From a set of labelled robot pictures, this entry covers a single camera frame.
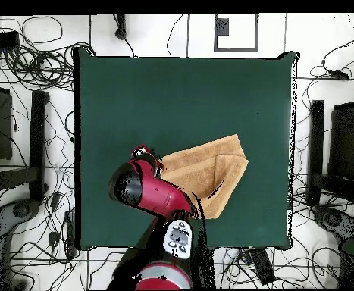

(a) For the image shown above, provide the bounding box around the dark green table cloth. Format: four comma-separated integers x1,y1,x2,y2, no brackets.
73,47,300,251

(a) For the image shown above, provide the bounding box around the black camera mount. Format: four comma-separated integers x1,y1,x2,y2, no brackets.
114,13,128,41

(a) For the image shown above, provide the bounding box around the grey pedestal leg with caster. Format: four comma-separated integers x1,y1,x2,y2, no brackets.
312,205,354,243
0,198,42,290

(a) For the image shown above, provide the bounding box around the black power strip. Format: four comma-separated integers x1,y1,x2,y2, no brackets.
248,246,277,286
64,208,78,260

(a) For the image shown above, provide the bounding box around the black power adapter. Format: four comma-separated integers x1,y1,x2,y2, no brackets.
50,192,62,211
327,70,351,81
48,231,61,248

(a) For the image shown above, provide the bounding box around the black box device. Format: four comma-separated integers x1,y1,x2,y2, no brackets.
0,30,21,51

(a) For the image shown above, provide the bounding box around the black metal stand frame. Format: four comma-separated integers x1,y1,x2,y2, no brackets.
0,89,49,202
305,99,354,207

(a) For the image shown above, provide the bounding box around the black cable tangle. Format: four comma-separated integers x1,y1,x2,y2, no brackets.
0,40,97,92

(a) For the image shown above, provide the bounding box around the tan terry towel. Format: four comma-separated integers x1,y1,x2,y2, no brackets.
159,133,249,220

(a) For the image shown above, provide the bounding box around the dark grey square plate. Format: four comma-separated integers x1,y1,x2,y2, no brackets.
215,17,230,36

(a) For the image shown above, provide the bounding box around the grey square frame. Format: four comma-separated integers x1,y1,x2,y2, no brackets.
213,13,260,53

